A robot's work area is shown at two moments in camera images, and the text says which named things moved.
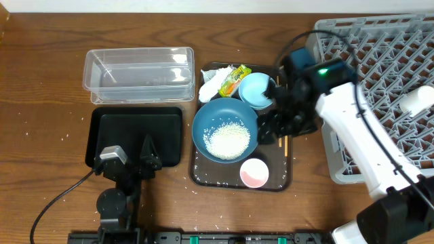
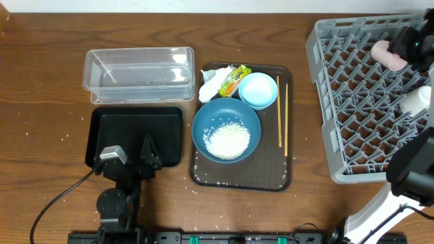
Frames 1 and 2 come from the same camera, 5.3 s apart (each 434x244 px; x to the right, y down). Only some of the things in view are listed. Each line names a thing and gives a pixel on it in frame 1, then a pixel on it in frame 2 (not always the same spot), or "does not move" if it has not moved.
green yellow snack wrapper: x=230 y=82 does not move
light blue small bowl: x=251 y=89 does not move
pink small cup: x=254 y=173 → x=380 y=54
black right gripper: x=285 y=119 → x=405 y=43
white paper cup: x=420 y=99 does not move
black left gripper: x=130 y=167 does not move
